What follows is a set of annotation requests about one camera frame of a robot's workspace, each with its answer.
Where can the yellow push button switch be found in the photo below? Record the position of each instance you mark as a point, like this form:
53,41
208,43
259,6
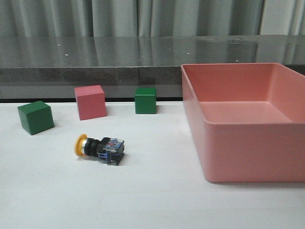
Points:
109,150

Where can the right green wooden cube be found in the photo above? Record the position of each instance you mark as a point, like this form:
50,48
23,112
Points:
145,101

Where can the green wooden cube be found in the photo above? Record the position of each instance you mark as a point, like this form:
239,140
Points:
145,101
36,117

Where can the pink wooden cube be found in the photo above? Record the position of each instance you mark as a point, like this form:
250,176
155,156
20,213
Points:
90,102

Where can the pink plastic bin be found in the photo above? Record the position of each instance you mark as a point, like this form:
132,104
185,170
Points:
247,121

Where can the left green wooden cube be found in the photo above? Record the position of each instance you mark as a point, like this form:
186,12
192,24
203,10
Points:
36,117

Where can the dark grey stone counter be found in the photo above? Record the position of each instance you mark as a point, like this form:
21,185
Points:
49,68

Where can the grey curtain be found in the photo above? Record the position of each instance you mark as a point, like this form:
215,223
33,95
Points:
150,18

